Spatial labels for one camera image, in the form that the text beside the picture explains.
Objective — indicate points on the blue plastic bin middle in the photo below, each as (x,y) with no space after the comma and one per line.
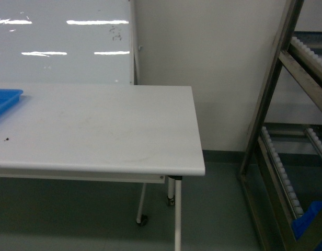
(300,225)

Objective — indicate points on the white glossy whiteboard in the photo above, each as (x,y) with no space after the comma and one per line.
(67,42)

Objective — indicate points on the blue plastic tray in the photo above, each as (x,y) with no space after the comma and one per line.
(9,98)

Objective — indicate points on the metal roller rack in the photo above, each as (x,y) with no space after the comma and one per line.
(281,172)

